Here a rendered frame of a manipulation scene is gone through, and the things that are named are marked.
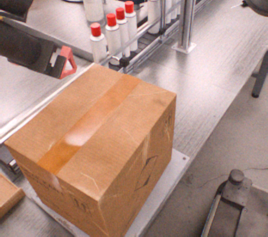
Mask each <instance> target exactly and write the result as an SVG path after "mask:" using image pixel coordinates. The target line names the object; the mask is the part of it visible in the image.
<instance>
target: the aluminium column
mask: <svg viewBox="0 0 268 237"><path fill-rule="evenodd" d="M195 4H196V0H181V6H180V14H179V29H178V44H177V47H179V48H182V49H184V50H186V49H188V48H189V46H191V36H192V30H193V20H194V10H195Z"/></svg>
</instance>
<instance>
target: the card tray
mask: <svg viewBox="0 0 268 237"><path fill-rule="evenodd" d="M25 195H26V194H25V192H24V191H23V190H22V188H21V187H20V188H18V187H17V186H16V185H15V184H13V183H12V182H11V181H10V180H9V179H8V178H6V177H5V176H4V175H2V174H1V173H0V219H1V218H2V217H3V216H4V215H5V214H6V213H7V212H8V211H9V210H10V209H11V208H12V207H13V206H14V205H15V204H16V203H17V202H19V201H20V200H21V199H22V198H23V197H24V196H25Z"/></svg>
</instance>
